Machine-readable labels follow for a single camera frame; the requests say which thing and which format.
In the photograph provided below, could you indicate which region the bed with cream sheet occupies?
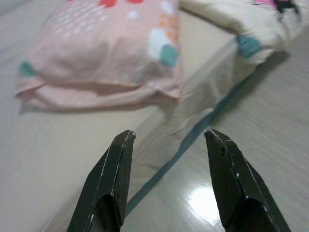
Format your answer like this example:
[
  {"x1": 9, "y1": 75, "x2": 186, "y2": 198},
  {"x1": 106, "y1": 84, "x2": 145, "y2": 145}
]
[{"x1": 0, "y1": 0, "x2": 242, "y2": 232}]

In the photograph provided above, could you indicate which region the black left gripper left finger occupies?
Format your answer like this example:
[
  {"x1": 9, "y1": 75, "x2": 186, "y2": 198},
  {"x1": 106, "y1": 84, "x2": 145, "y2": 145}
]
[{"x1": 64, "y1": 130, "x2": 136, "y2": 232}]

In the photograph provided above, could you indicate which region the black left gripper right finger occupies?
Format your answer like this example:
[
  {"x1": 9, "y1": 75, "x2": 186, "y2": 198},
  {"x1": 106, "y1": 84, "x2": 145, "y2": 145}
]
[{"x1": 204, "y1": 129, "x2": 292, "y2": 232}]

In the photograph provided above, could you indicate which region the teal bed base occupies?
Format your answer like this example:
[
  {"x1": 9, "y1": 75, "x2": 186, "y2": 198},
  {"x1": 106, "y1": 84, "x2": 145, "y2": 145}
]
[{"x1": 125, "y1": 72, "x2": 255, "y2": 218}]

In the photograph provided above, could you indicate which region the cream cartoon print quilt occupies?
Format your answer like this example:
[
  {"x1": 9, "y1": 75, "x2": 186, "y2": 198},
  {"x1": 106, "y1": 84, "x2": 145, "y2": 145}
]
[{"x1": 180, "y1": 0, "x2": 304, "y2": 65}]

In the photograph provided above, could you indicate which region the pink pillow with orange patches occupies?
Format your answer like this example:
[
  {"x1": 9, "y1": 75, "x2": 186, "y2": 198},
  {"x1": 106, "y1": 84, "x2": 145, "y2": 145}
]
[{"x1": 14, "y1": 0, "x2": 185, "y2": 113}]

